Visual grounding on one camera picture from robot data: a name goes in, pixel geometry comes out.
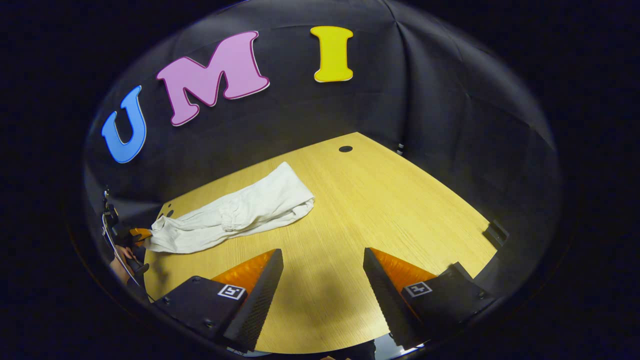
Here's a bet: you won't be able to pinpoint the black table bracket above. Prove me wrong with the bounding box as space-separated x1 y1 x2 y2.
482 220 510 248

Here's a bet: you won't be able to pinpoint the white jeans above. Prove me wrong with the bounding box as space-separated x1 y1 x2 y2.
145 161 316 255

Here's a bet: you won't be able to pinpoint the black backdrop cloth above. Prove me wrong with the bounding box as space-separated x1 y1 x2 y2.
82 0 558 301

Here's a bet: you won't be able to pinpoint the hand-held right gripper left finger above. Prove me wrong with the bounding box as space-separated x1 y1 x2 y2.
154 248 284 353

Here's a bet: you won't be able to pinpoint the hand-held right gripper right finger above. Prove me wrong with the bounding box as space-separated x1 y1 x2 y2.
363 247 497 349

